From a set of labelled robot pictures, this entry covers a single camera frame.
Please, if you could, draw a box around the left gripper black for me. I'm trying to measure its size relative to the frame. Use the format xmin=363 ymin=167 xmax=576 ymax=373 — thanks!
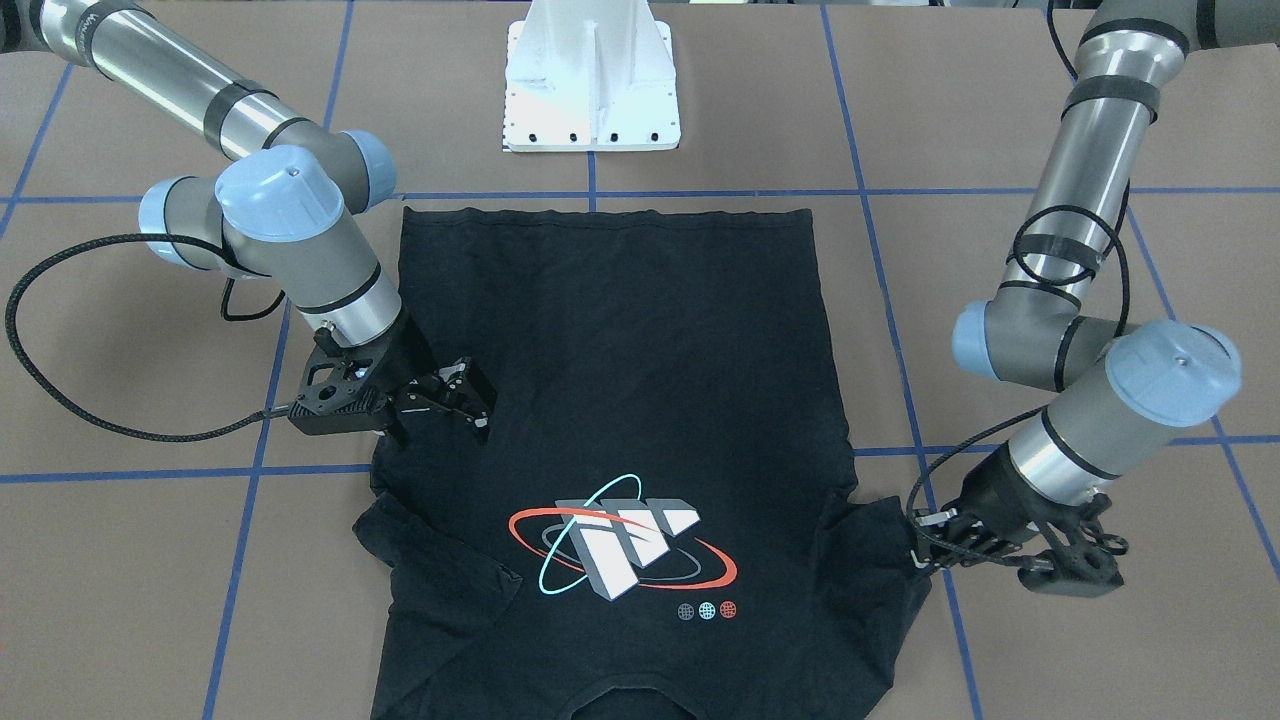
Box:
xmin=908 ymin=447 xmax=1050 ymax=571

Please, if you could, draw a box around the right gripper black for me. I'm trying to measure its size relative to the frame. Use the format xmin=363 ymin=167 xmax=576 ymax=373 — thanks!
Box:
xmin=355 ymin=313 xmax=497 ymax=447

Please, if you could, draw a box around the black graphic t-shirt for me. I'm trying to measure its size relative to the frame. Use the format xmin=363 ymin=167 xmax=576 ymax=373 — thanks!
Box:
xmin=355 ymin=209 xmax=931 ymax=719

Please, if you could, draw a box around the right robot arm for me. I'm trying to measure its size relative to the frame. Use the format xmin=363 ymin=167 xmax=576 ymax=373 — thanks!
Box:
xmin=3 ymin=1 xmax=497 ymax=445

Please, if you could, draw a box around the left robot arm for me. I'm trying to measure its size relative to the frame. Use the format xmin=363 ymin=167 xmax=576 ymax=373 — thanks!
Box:
xmin=910 ymin=1 xmax=1277 ymax=591

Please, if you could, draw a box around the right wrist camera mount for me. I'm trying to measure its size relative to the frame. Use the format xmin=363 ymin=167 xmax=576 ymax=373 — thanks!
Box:
xmin=287 ymin=325 xmax=394 ymax=436

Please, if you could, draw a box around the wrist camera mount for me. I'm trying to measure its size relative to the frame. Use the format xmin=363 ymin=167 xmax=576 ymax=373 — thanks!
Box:
xmin=1018 ymin=493 xmax=1129 ymax=598
xmin=287 ymin=325 xmax=394 ymax=436

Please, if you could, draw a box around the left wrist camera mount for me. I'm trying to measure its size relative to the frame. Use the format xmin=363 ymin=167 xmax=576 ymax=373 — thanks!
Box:
xmin=1018 ymin=493 xmax=1129 ymax=598

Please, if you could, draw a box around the braided black cable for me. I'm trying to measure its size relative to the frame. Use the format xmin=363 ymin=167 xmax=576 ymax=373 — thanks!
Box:
xmin=5 ymin=232 xmax=301 ymax=443

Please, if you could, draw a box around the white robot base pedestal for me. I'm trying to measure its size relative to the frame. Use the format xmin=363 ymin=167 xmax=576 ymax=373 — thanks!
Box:
xmin=502 ymin=1 xmax=682 ymax=152

